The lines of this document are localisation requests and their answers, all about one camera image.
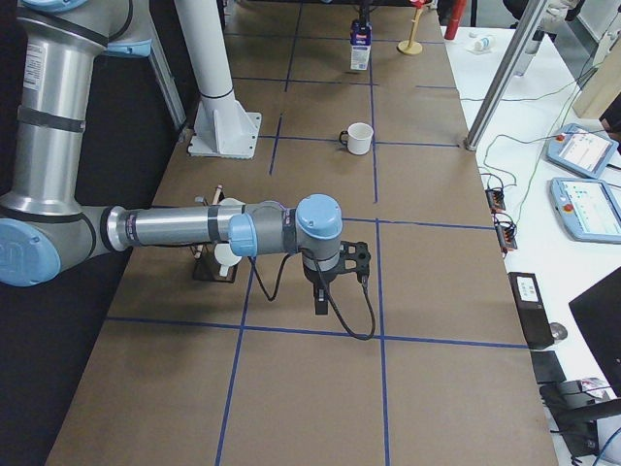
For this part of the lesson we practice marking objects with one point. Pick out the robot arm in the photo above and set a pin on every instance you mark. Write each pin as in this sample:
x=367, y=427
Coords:
x=127, y=147

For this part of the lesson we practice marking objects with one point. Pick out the black monitor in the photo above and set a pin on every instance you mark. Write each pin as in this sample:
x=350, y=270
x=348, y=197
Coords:
x=596, y=311

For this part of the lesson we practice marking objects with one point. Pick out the white smiley mug black handle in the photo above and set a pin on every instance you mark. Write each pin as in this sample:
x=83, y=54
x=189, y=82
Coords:
x=357, y=138

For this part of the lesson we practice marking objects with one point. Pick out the far teach pendant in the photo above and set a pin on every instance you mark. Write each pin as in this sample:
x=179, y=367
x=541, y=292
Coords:
x=581, y=151

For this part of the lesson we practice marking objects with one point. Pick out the white pedestal column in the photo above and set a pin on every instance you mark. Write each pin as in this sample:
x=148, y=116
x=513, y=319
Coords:
x=222, y=127

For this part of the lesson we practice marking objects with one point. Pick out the black computer mouse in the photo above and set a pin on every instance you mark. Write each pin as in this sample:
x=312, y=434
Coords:
x=558, y=331

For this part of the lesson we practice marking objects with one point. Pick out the black wire mug rack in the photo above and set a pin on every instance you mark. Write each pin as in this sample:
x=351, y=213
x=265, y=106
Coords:
x=206, y=268

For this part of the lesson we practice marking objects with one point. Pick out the red cylinder bottle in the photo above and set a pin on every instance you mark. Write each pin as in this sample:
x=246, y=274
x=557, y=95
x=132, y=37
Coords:
x=457, y=11

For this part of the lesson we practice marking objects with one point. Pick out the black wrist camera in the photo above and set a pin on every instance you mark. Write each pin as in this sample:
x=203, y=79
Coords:
x=354, y=258

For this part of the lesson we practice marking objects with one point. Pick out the orange black connector box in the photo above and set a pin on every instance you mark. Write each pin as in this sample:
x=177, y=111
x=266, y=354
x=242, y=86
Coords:
x=496, y=199

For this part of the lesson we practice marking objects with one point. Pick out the blue white milk carton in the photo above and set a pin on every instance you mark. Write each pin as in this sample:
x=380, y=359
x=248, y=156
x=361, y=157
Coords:
x=360, y=45

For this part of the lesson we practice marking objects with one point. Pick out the wooden mug tree stand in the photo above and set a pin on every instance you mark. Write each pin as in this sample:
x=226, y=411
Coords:
x=411, y=46

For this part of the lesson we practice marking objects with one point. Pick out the white ribbed mug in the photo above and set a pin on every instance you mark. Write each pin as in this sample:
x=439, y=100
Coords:
x=231, y=202

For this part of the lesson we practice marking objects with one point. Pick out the black box with label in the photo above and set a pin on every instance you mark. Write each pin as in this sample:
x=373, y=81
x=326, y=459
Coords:
x=530, y=309

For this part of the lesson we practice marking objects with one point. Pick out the aluminium frame post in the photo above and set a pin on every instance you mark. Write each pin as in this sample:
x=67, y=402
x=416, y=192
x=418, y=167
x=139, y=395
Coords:
x=516, y=47

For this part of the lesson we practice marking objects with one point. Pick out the teach pendant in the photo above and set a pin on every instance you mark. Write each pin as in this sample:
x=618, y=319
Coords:
x=587, y=209
x=581, y=151

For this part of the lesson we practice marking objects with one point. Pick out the near teach pendant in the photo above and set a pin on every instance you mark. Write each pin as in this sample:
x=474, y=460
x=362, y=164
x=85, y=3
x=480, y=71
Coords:
x=587, y=209

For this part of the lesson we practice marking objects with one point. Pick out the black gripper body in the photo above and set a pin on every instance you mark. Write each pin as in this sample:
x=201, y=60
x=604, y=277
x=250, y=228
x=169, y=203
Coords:
x=361, y=10
x=320, y=278

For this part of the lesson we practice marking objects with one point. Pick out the white blue tube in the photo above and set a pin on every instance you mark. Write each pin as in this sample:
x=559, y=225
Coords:
x=482, y=43

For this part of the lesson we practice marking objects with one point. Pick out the white HOME mug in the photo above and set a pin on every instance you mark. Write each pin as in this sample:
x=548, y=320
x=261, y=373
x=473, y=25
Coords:
x=225, y=258

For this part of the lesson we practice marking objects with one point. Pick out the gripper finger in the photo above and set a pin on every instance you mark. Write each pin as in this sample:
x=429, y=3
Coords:
x=364, y=23
x=321, y=300

